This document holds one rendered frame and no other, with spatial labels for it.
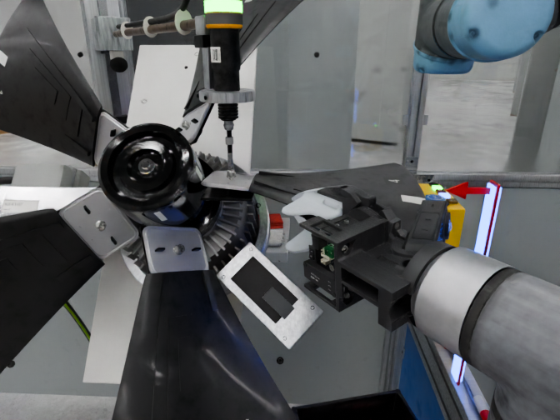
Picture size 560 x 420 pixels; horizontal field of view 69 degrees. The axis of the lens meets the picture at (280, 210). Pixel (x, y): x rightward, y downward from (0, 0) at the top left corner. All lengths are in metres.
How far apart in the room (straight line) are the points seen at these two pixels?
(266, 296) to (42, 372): 1.48
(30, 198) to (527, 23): 0.71
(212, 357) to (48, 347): 1.40
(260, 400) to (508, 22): 0.47
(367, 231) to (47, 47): 0.53
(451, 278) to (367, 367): 1.38
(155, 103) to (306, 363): 1.12
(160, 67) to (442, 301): 0.80
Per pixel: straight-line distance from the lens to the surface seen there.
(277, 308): 0.60
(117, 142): 0.55
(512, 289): 0.30
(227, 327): 0.55
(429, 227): 0.40
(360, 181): 0.58
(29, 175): 0.85
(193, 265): 0.55
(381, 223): 0.37
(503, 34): 0.43
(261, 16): 0.65
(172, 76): 0.95
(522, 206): 1.49
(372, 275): 0.33
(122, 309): 0.79
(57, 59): 0.69
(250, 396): 0.54
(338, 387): 1.73
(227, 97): 0.50
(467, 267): 0.32
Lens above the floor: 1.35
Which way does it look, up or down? 21 degrees down
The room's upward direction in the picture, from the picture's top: straight up
